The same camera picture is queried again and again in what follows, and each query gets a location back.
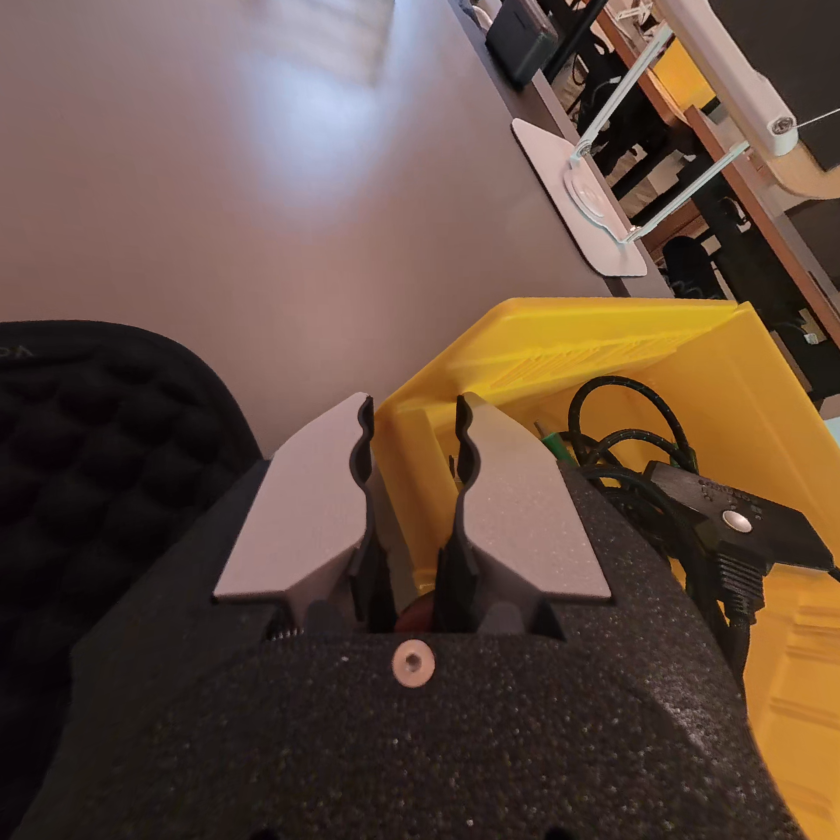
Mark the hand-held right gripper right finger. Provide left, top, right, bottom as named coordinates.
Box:
left=433, top=392, right=614, bottom=634

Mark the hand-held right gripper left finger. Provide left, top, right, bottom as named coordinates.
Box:
left=211, top=392, right=398, bottom=634

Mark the yellow plastic bin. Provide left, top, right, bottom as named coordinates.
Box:
left=375, top=297, right=840, bottom=840

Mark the black brushed-metal switch box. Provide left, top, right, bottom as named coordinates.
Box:
left=571, top=459, right=837, bottom=697

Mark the person's right hand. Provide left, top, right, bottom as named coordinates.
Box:
left=395, top=592, right=435, bottom=633

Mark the black honeycomb wrist rest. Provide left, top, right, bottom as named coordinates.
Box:
left=0, top=319, right=263, bottom=840

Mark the black office chair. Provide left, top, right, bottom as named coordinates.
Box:
left=661, top=235, right=718, bottom=301

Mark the white tablet stand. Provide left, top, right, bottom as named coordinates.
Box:
left=511, top=0, right=802, bottom=278

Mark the dark wooden table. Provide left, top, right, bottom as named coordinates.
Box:
left=686, top=105, right=840, bottom=312

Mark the brown wooden table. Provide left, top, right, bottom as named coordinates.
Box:
left=591, top=0, right=697, bottom=132

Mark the small yellow bin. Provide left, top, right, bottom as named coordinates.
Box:
left=655, top=39, right=718, bottom=116

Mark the black stand pole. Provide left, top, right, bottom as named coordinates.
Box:
left=545, top=0, right=610, bottom=83

